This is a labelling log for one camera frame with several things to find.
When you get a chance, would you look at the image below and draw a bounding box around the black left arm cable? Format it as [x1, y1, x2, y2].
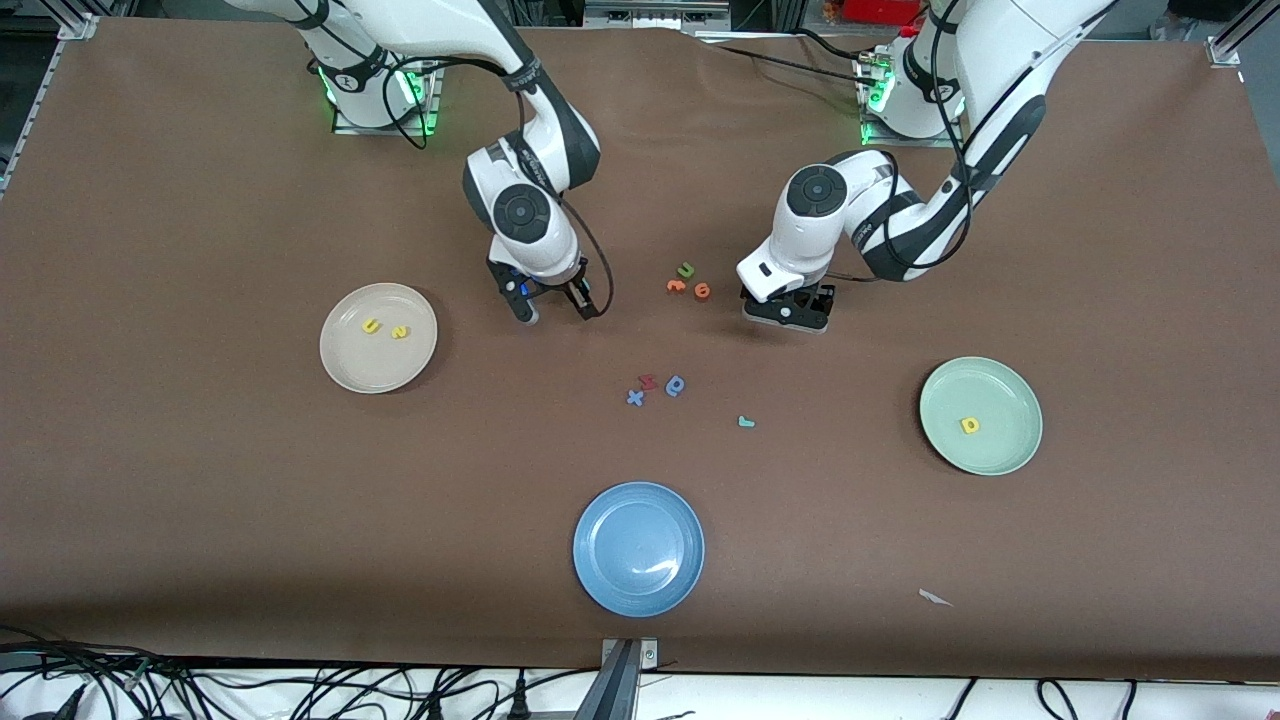
[830, 60, 1051, 287]

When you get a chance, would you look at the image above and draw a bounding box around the light brown plate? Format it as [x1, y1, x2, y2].
[319, 282, 439, 395]

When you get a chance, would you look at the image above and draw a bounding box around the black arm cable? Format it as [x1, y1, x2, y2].
[380, 55, 616, 321]
[830, 60, 1051, 287]

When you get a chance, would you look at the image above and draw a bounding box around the aluminium frame profile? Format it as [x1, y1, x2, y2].
[1204, 0, 1280, 70]
[0, 10, 101, 196]

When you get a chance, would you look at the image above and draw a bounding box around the black cable on mat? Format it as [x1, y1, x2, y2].
[695, 27, 883, 93]

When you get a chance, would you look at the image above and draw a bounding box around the pale green plate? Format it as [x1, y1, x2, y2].
[919, 356, 1044, 477]

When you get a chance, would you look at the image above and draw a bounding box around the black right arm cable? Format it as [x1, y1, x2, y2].
[380, 55, 616, 321]

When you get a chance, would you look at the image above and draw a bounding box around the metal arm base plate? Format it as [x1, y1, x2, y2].
[857, 53, 967, 150]
[331, 60, 444, 138]

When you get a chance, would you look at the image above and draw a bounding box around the blue plate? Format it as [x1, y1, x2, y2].
[572, 481, 706, 618]

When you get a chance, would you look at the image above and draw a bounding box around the red box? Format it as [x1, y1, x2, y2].
[838, 0, 927, 27]

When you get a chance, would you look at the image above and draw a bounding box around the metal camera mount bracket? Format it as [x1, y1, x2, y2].
[575, 637, 661, 720]

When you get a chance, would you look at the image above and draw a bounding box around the brown table cover mat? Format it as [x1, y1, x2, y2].
[0, 15, 1280, 686]

